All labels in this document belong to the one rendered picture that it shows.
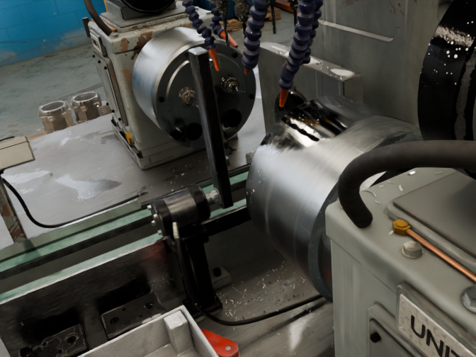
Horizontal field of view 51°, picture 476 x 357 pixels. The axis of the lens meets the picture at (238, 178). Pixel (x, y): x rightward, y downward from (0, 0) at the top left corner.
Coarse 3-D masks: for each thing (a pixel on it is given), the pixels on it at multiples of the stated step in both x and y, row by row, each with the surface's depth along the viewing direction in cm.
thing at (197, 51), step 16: (192, 64) 68; (208, 64) 67; (208, 80) 68; (208, 96) 69; (208, 112) 70; (208, 128) 72; (208, 144) 74; (208, 160) 77; (224, 160) 75; (224, 176) 76; (224, 192) 77; (224, 208) 79
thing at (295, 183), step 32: (288, 128) 66; (320, 128) 62; (352, 128) 60; (384, 128) 59; (416, 128) 60; (256, 160) 68; (288, 160) 63; (320, 160) 59; (256, 192) 67; (288, 192) 61; (320, 192) 57; (256, 224) 72; (288, 224) 61; (320, 224) 57; (288, 256) 65; (320, 256) 58; (320, 288) 61
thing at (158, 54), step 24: (144, 48) 114; (168, 48) 106; (192, 48) 103; (216, 48) 106; (144, 72) 110; (168, 72) 103; (216, 72) 108; (240, 72) 110; (144, 96) 110; (168, 96) 105; (192, 96) 104; (216, 96) 110; (240, 96) 113; (168, 120) 108; (192, 120) 110; (240, 120) 115; (192, 144) 113
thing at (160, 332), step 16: (160, 320) 40; (192, 320) 39; (128, 336) 39; (144, 336) 40; (160, 336) 41; (176, 336) 39; (192, 336) 40; (96, 352) 38; (112, 352) 39; (128, 352) 40; (144, 352) 40; (160, 352) 41; (176, 352) 40; (192, 352) 40; (208, 352) 37
